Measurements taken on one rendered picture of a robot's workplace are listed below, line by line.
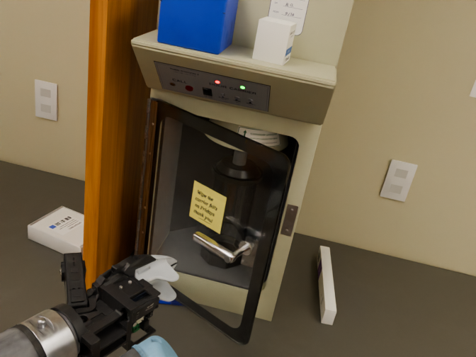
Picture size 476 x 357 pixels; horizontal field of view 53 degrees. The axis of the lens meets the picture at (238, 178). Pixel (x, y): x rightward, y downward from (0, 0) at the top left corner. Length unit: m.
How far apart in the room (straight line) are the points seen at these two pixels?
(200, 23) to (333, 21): 0.22
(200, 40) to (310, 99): 0.19
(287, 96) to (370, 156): 0.62
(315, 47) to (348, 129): 0.52
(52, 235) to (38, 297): 0.17
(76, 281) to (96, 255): 0.31
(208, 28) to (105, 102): 0.23
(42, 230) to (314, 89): 0.77
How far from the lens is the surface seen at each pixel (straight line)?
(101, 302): 0.68
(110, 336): 0.65
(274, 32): 0.76
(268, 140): 0.93
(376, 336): 1.17
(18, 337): 0.61
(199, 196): 0.87
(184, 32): 0.76
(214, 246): 0.82
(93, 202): 0.94
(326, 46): 0.84
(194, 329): 1.05
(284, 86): 0.75
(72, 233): 1.23
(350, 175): 1.37
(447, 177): 1.41
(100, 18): 0.82
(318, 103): 0.78
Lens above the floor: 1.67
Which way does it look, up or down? 26 degrees down
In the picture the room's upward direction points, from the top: 11 degrees clockwise
